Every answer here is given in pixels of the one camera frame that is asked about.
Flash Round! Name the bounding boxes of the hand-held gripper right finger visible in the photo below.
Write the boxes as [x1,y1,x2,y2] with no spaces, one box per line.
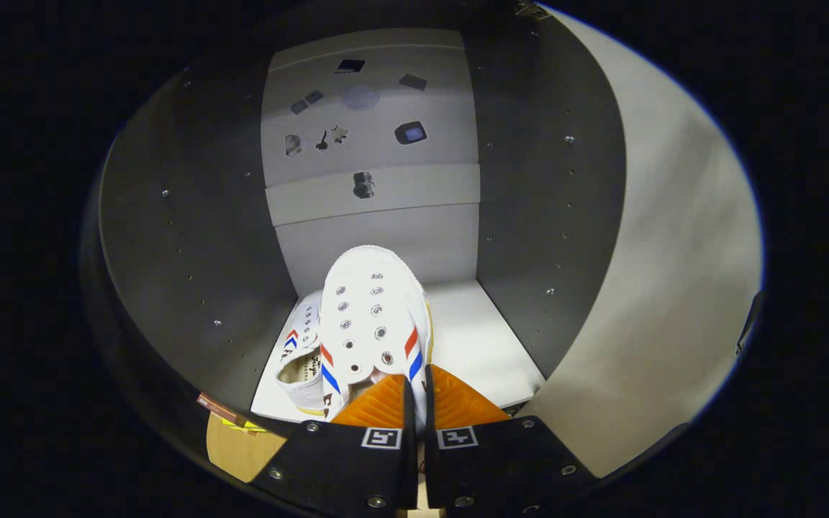
[423,363,599,515]

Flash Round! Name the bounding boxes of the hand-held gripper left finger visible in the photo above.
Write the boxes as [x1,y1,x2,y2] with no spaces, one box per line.
[253,374,419,515]

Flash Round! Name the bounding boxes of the white canvas shoe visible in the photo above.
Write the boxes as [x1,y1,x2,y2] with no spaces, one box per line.
[317,245,435,432]
[274,290,326,417]

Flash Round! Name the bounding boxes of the beige shoe cabinet door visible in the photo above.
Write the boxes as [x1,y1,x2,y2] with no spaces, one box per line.
[515,6,764,479]

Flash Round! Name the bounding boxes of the grey shoe cabinet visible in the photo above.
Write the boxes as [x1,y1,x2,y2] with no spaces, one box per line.
[80,0,628,504]

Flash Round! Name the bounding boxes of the yellow book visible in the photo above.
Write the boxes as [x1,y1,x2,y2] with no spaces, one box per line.
[220,417,268,435]

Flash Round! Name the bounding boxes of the brown book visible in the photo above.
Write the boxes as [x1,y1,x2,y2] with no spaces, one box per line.
[196,392,250,430]

